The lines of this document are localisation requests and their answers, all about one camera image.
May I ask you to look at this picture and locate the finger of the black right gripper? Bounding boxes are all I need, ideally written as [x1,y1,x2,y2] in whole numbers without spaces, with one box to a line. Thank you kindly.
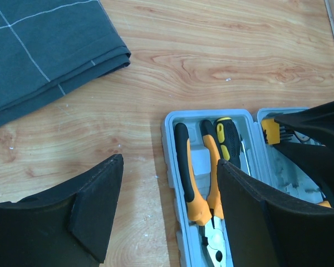
[274,101,334,147]
[274,141,334,208]

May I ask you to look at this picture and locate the dark grey checked cloth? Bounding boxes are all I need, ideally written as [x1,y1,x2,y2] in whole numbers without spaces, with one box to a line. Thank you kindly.
[0,1,131,127]

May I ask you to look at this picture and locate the black yellow thick screwdriver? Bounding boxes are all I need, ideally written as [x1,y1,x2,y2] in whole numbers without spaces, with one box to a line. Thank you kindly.
[215,117,241,169]

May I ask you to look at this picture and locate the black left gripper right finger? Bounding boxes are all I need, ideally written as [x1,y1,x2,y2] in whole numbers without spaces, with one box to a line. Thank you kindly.
[217,160,334,266]

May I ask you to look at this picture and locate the orange black hex key set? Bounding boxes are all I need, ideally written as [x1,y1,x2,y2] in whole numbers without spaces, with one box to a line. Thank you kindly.
[261,118,293,145]

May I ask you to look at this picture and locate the orange black pliers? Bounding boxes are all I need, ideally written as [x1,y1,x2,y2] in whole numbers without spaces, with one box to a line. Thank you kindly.
[174,120,227,266]

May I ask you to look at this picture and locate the black yellow slim screwdriver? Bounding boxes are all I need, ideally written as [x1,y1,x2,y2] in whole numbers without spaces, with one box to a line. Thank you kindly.
[240,136,252,176]

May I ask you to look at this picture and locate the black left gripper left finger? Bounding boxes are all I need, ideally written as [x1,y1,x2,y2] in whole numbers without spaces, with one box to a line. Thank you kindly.
[0,154,124,266]

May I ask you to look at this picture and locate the grey plastic tool case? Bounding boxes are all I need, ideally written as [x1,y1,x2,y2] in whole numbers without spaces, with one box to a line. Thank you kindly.
[162,107,334,266]

